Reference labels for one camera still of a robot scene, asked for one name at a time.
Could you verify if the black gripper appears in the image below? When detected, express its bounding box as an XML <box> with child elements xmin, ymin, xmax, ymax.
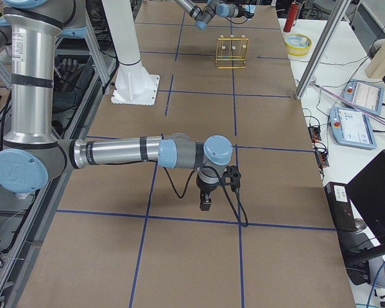
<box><xmin>196</xmin><ymin>176</ymin><xmax>218</xmax><ymax>211</ymax></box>
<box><xmin>242</xmin><ymin>4</ymin><xmax>255</xmax><ymax>19</ymax></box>

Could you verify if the red thermos bottle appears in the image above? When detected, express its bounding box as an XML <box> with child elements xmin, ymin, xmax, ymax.
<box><xmin>283</xmin><ymin>2</ymin><xmax>300</xmax><ymax>33</ymax></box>

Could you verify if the yellow rimmed blue bowl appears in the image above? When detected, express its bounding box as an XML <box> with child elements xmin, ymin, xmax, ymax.
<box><xmin>284</xmin><ymin>33</ymin><xmax>312</xmax><ymax>56</ymax></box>

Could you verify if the black desktop box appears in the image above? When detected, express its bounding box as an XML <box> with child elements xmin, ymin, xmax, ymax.
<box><xmin>325</xmin><ymin>182</ymin><xmax>357</xmax><ymax>232</ymax></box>

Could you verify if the far teach pendant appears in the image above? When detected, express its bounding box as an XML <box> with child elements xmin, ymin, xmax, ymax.
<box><xmin>341</xmin><ymin>80</ymin><xmax>384</xmax><ymax>116</ymax></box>

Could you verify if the teach pendant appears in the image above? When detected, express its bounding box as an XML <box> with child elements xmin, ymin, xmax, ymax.
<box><xmin>341</xmin><ymin>80</ymin><xmax>384</xmax><ymax>116</ymax></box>
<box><xmin>329</xmin><ymin>107</ymin><xmax>377</xmax><ymax>150</ymax></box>

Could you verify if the near teach pendant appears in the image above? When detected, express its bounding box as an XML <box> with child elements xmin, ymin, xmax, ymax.
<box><xmin>329</xmin><ymin>107</ymin><xmax>377</xmax><ymax>150</ymax></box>

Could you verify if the black laptop screen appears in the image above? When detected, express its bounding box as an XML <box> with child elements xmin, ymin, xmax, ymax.
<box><xmin>346</xmin><ymin>150</ymin><xmax>385</xmax><ymax>243</ymax></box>

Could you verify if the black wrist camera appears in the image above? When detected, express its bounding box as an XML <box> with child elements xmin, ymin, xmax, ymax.
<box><xmin>223</xmin><ymin>166</ymin><xmax>241</xmax><ymax>193</ymax></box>

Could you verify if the gold wire cup holder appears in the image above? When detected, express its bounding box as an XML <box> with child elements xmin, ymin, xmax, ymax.
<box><xmin>215</xmin><ymin>35</ymin><xmax>249</xmax><ymax>69</ymax></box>

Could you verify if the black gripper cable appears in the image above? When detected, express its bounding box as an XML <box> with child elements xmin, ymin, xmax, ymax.
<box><xmin>162</xmin><ymin>166</ymin><xmax>250</xmax><ymax>228</ymax></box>

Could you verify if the aluminium frame post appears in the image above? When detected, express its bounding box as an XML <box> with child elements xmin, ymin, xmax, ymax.
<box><xmin>295</xmin><ymin>0</ymin><xmax>350</xmax><ymax>99</ymax></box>

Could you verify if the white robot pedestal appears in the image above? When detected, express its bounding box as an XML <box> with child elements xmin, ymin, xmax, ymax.
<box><xmin>102</xmin><ymin>0</ymin><xmax>160</xmax><ymax>106</ymax></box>

